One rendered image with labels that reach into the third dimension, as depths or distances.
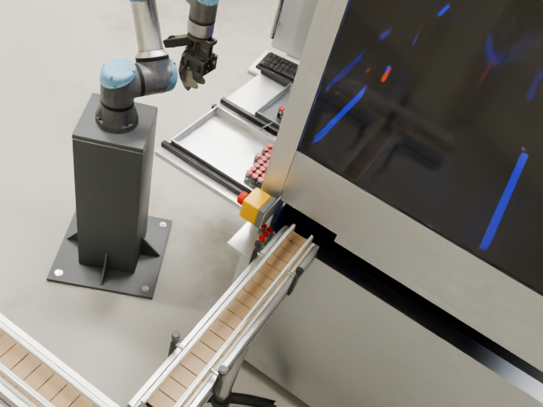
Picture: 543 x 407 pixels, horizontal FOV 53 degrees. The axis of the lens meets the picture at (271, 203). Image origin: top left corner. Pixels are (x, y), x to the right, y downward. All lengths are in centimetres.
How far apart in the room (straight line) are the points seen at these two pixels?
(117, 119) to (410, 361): 126
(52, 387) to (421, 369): 107
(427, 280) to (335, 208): 31
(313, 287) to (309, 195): 36
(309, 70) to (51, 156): 200
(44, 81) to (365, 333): 248
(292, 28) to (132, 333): 149
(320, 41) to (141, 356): 156
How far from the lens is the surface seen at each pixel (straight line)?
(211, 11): 159
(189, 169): 181
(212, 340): 140
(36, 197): 290
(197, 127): 196
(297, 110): 140
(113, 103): 198
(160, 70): 199
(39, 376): 136
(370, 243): 154
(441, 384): 184
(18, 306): 254
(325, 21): 127
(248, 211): 156
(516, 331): 158
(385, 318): 172
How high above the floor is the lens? 215
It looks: 46 degrees down
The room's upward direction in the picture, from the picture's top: 19 degrees clockwise
